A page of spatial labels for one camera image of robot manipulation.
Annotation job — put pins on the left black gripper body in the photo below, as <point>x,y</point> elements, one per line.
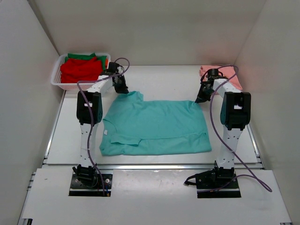
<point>121,79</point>

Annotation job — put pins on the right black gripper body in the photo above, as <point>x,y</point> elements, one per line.
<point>204,87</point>

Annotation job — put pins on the teal t shirt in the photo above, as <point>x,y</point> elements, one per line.
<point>135,127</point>

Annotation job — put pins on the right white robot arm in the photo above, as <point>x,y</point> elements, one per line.
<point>234,114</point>

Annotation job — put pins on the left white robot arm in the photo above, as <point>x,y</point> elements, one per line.
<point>89,109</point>

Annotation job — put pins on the green t shirt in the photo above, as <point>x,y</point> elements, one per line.
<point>86,57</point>

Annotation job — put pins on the red t shirt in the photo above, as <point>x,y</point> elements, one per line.
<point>74,70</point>

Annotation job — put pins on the white plastic basket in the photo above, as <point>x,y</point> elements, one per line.
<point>56,75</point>

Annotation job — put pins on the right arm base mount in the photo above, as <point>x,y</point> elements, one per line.
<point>215,183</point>

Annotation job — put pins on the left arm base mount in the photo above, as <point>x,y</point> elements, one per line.
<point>86,181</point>

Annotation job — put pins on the metal table rail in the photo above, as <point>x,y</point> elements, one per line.
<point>159,166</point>

